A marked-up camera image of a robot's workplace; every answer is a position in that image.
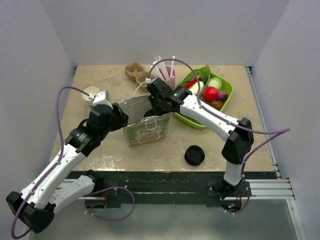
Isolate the stack of paper cups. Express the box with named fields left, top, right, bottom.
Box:
left=82, top=86, right=100, bottom=109

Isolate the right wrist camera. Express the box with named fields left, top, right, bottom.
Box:
left=145, top=78, right=154, bottom=86

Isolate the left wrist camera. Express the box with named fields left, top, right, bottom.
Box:
left=88, top=89, right=112, bottom=109

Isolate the pink straw holder cup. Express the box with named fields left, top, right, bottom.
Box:
left=165, top=66, right=176, bottom=89

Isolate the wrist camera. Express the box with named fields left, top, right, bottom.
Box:
left=88, top=89, right=112, bottom=109
left=145, top=78, right=154, bottom=86

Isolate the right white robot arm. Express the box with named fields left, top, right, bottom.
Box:
left=146, top=78, right=254, bottom=197

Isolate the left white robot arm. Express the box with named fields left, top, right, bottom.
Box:
left=5, top=102, right=129, bottom=234

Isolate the stack of pulp carriers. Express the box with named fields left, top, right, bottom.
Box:
left=124, top=62, right=149, bottom=92

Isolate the red tomato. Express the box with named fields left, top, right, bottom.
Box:
left=203, top=86, right=219, bottom=102

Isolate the white radish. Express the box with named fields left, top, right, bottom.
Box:
left=189, top=81, right=205, bottom=95

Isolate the green cabbage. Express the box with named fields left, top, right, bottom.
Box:
left=207, top=77, right=223, bottom=91

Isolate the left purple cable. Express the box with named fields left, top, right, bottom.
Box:
left=10, top=86, right=92, bottom=240

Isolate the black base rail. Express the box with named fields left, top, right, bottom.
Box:
left=62, top=169, right=296, bottom=208

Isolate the red chili pepper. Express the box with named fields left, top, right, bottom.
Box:
left=184, top=78, right=197, bottom=89

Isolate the stack of black lids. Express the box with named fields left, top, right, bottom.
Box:
left=184, top=145, right=205, bottom=166

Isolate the printed paper takeout bag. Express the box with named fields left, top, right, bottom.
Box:
left=119, top=83, right=171, bottom=147

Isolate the green leafy vegetable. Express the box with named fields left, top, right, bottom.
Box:
left=198, top=65, right=211, bottom=84

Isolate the black plastic cup lid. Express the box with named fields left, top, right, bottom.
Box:
left=143, top=109, right=155, bottom=118

